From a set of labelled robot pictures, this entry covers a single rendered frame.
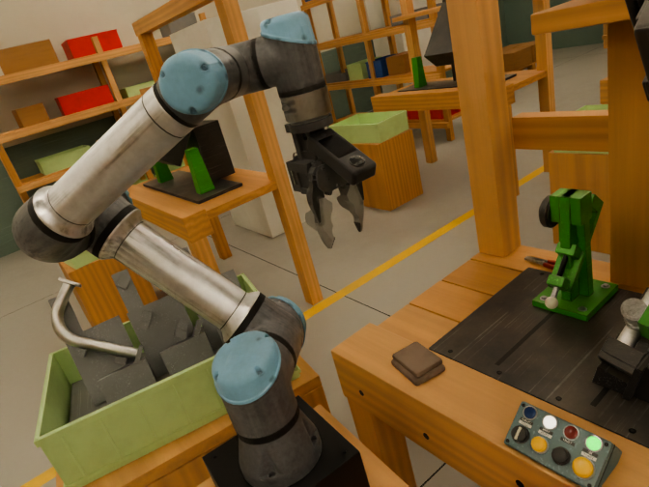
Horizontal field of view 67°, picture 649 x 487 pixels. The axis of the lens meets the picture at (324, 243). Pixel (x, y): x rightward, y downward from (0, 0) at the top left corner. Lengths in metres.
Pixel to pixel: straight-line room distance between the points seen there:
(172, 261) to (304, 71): 0.42
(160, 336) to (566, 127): 1.23
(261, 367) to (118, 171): 0.36
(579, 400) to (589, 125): 0.67
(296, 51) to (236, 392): 0.52
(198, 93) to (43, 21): 6.92
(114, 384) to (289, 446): 0.70
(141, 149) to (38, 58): 6.22
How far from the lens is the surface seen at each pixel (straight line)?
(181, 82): 0.65
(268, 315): 0.92
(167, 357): 1.45
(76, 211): 0.80
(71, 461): 1.36
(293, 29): 0.75
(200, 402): 1.32
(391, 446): 1.40
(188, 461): 1.35
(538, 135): 1.44
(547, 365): 1.11
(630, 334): 1.04
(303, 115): 0.76
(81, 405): 1.58
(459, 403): 1.04
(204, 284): 0.93
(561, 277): 1.20
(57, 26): 7.55
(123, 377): 1.46
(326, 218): 0.80
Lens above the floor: 1.61
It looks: 23 degrees down
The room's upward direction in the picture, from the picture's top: 15 degrees counter-clockwise
